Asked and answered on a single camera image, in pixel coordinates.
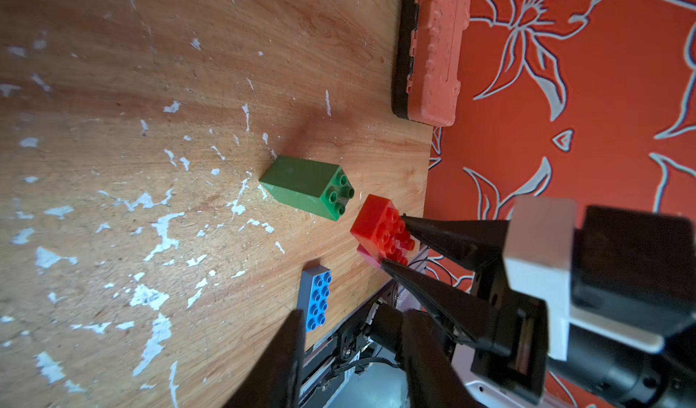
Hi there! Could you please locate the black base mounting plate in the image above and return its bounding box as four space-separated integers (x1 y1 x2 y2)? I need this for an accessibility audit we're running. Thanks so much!
298 281 406 407

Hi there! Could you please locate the orange plastic tool case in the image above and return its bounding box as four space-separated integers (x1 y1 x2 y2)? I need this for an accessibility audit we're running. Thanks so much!
391 0 471 127

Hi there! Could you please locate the tall green lego brick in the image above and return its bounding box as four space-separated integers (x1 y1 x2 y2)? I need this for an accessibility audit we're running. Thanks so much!
259 155 355 221

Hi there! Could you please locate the red lego brick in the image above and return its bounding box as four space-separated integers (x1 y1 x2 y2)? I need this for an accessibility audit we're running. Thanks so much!
350 194 416 266

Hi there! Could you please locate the blue lego brick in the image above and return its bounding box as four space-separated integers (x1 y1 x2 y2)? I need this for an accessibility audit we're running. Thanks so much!
297 265 333 333

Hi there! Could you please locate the pink lego brick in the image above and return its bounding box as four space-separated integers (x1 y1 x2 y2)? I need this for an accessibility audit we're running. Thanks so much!
357 245 382 270

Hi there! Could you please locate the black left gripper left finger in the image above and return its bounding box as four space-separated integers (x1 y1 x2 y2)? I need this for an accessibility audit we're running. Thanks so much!
224 309 306 408

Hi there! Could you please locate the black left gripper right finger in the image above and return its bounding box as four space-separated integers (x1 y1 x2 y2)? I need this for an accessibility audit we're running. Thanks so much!
402 310 479 407

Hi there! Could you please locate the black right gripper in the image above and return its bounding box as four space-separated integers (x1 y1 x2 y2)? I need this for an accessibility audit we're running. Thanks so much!
382 197 695 407

